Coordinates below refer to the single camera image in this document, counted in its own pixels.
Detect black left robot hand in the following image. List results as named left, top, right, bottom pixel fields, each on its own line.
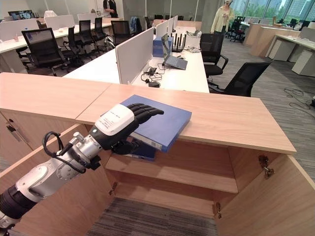
left=89, top=103, right=164, bottom=156

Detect blue folder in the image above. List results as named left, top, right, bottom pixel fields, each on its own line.
left=124, top=140, right=157, bottom=162
left=100, top=94, right=192, bottom=153

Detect closed wooden cabinet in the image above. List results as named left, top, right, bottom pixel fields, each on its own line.
left=0, top=72, right=113, bottom=170

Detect long white office desk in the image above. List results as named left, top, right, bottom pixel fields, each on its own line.
left=63, top=29, right=211, bottom=94

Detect black mesh office chair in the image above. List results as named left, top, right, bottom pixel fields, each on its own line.
left=21, top=27, right=67, bottom=77
left=93, top=17, right=109, bottom=50
left=110, top=20, right=131, bottom=47
left=62, top=26, right=85, bottom=65
left=210, top=59, right=274, bottom=98
left=199, top=32, right=229, bottom=89
left=225, top=16, right=247, bottom=44
left=78, top=20, right=96, bottom=58

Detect wooden cabinet shelf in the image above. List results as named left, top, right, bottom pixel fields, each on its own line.
left=104, top=147, right=239, bottom=194

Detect open wooden office cabinet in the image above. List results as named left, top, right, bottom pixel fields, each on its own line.
left=75, top=83, right=297, bottom=220

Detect low wooden cabinet row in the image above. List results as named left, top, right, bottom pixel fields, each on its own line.
left=243, top=22, right=303, bottom=59

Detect metal door hinge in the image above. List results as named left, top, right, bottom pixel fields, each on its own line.
left=258, top=154, right=275, bottom=179
left=212, top=202, right=222, bottom=220
left=109, top=181, right=119, bottom=196

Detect large white desk partition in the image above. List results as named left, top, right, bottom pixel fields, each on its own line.
left=115, top=27, right=155, bottom=85

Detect grey open laptop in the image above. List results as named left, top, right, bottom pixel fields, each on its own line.
left=160, top=32, right=189, bottom=71

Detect blue cardboard box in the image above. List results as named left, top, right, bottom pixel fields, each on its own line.
left=153, top=36, right=171, bottom=59

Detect black router with antennas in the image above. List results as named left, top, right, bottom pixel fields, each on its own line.
left=169, top=32, right=187, bottom=53

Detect blue jacket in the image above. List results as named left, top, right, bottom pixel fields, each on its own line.
left=129, top=16, right=143, bottom=35

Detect small white desk partition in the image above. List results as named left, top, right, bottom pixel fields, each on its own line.
left=156, top=20, right=169, bottom=39

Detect white bag on desk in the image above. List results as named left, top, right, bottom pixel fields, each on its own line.
left=184, top=30, right=203, bottom=50

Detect person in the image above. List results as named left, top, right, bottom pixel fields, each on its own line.
left=210, top=0, right=236, bottom=35
left=102, top=0, right=119, bottom=19

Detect white desk row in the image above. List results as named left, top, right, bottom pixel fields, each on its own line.
left=0, top=11, right=124, bottom=74

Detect white desk with drawers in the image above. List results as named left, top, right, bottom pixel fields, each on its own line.
left=266, top=26, right=315, bottom=78

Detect black tangled desk cables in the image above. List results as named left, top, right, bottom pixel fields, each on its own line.
left=140, top=66, right=164, bottom=83

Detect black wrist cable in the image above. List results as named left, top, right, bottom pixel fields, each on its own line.
left=42, top=131, right=87, bottom=173

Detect black cabinet door handle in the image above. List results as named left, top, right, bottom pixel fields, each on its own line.
left=5, top=124, right=23, bottom=143

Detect black floor cables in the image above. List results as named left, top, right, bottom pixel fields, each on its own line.
left=283, top=87, right=315, bottom=117

